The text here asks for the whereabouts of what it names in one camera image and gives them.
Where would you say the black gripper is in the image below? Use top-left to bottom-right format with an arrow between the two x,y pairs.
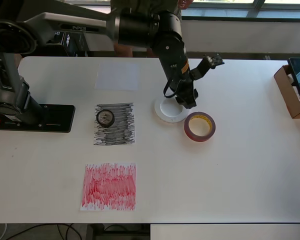
173,72 -> 200,110

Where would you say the white tape roll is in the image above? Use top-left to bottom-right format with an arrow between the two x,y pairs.
154,96 -> 190,124

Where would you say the red 3M tape roll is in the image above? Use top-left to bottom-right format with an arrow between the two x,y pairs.
183,111 -> 217,143

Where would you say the black tape roll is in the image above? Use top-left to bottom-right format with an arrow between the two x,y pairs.
95,109 -> 116,129

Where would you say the person's left hand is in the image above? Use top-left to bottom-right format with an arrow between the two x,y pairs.
177,0 -> 193,10

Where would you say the black scribbled paper sheet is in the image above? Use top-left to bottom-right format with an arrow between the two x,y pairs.
93,101 -> 136,146

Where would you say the blank white paper sheet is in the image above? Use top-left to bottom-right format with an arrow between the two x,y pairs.
94,62 -> 141,91

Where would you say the open brown cardboard box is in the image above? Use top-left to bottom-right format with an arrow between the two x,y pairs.
273,64 -> 300,120

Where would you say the person in green shorts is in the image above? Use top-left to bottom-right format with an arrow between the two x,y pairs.
109,0 -> 183,58

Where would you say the red scribbled paper sheet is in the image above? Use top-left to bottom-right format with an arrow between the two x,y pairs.
80,162 -> 137,212

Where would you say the large black monitor box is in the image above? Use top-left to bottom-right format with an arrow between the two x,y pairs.
62,31 -> 91,58

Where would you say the small black monitor box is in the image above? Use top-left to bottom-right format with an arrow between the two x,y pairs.
46,29 -> 66,46

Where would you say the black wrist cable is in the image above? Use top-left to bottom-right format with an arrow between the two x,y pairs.
163,74 -> 181,99

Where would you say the wrist camera board on bracket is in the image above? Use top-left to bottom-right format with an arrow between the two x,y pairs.
189,51 -> 226,81

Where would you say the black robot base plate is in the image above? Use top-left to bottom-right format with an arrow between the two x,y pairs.
24,104 -> 76,134

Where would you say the black floor cable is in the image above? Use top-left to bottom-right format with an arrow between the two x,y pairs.
4,223 -> 91,240

